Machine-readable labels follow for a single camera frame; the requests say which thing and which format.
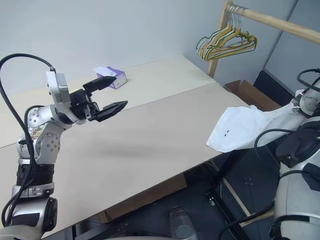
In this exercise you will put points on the white garment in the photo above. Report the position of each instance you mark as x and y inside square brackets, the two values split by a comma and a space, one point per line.
[237, 130]

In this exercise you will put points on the white tissue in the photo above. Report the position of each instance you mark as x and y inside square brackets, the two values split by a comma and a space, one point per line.
[100, 69]

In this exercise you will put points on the open brown cardboard box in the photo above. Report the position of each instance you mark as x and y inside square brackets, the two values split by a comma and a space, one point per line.
[252, 95]

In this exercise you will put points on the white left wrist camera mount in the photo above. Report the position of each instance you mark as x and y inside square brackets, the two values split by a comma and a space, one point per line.
[56, 87]

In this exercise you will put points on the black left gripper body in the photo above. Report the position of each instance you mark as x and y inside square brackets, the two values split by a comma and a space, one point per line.
[80, 105]

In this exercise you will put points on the wooden rack rail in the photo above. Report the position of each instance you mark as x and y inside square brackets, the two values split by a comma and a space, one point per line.
[280, 23]

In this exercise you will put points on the wooden rack post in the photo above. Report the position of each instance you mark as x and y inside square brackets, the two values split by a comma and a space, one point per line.
[220, 42]

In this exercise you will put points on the purple tissue box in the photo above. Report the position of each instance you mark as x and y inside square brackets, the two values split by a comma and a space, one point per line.
[120, 78]

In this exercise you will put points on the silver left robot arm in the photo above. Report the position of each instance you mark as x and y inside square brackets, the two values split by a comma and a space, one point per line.
[46, 142]

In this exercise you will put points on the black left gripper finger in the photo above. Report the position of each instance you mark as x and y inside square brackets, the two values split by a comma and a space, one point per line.
[111, 110]
[100, 83]

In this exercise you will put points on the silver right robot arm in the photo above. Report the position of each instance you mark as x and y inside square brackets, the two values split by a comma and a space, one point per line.
[292, 195]

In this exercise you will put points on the dark rounded shape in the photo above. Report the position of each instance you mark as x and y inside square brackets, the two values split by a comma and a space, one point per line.
[182, 222]

